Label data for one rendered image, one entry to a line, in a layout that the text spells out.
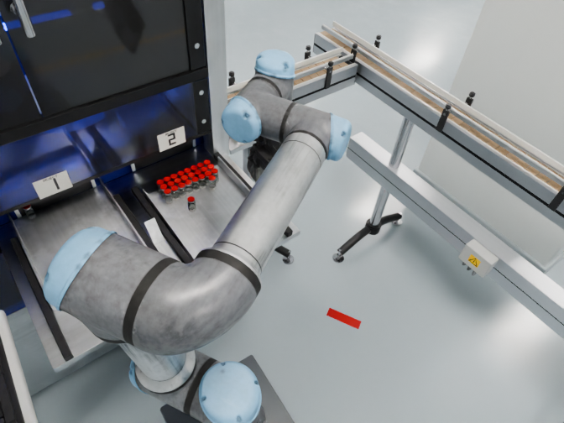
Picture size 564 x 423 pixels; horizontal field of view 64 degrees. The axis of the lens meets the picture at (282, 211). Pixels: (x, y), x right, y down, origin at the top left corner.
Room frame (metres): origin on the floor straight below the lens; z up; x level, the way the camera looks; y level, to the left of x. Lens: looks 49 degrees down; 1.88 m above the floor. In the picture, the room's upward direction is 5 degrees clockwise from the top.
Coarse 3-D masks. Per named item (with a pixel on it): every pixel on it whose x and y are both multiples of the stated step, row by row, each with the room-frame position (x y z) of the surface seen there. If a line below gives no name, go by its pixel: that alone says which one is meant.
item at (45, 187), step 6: (60, 174) 0.79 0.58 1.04; (66, 174) 0.80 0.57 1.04; (42, 180) 0.76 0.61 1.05; (48, 180) 0.77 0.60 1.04; (60, 180) 0.79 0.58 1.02; (66, 180) 0.80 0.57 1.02; (36, 186) 0.75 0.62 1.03; (42, 186) 0.76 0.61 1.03; (48, 186) 0.77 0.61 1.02; (54, 186) 0.78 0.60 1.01; (60, 186) 0.79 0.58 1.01; (66, 186) 0.79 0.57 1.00; (72, 186) 0.80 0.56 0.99; (42, 192) 0.76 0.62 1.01; (48, 192) 0.76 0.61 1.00; (54, 192) 0.77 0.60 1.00; (42, 198) 0.75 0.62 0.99
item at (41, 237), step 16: (96, 192) 0.89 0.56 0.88; (48, 208) 0.81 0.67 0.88; (64, 208) 0.81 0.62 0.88; (80, 208) 0.82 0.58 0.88; (96, 208) 0.82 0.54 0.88; (112, 208) 0.83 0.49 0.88; (16, 224) 0.74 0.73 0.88; (32, 224) 0.75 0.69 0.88; (48, 224) 0.75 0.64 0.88; (64, 224) 0.76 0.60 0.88; (80, 224) 0.76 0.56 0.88; (96, 224) 0.77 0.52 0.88; (112, 224) 0.77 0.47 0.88; (128, 224) 0.77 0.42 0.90; (32, 240) 0.69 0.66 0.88; (48, 240) 0.70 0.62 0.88; (64, 240) 0.70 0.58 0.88; (32, 256) 0.64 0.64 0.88; (48, 256) 0.65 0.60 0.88
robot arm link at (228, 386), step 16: (208, 368) 0.34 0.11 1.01; (224, 368) 0.34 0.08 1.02; (240, 368) 0.34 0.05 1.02; (192, 384) 0.31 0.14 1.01; (208, 384) 0.31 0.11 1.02; (224, 384) 0.31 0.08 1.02; (240, 384) 0.31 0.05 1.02; (256, 384) 0.32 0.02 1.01; (192, 400) 0.28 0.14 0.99; (208, 400) 0.28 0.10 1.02; (224, 400) 0.28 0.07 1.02; (240, 400) 0.29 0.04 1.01; (256, 400) 0.29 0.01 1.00; (192, 416) 0.27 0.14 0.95; (208, 416) 0.26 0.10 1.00; (224, 416) 0.25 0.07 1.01; (240, 416) 0.26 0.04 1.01; (256, 416) 0.28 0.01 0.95
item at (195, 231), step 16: (224, 176) 1.00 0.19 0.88; (144, 192) 0.88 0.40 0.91; (208, 192) 0.93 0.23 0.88; (224, 192) 0.94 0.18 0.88; (240, 192) 0.94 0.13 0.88; (160, 208) 0.85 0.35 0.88; (176, 208) 0.85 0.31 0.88; (208, 208) 0.87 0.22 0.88; (224, 208) 0.87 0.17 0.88; (176, 224) 0.79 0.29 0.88; (192, 224) 0.80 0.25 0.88; (208, 224) 0.81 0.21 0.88; (224, 224) 0.81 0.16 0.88; (176, 240) 0.74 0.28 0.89; (192, 240) 0.74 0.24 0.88; (208, 240) 0.75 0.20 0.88; (192, 256) 0.67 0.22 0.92
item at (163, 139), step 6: (168, 132) 0.99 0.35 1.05; (174, 132) 1.01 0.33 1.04; (180, 132) 1.02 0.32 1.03; (162, 138) 0.98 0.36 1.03; (168, 138) 0.99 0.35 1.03; (180, 138) 1.02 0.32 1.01; (162, 144) 0.98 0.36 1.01; (168, 144) 0.99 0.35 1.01; (174, 144) 1.00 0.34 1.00; (162, 150) 0.98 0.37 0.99
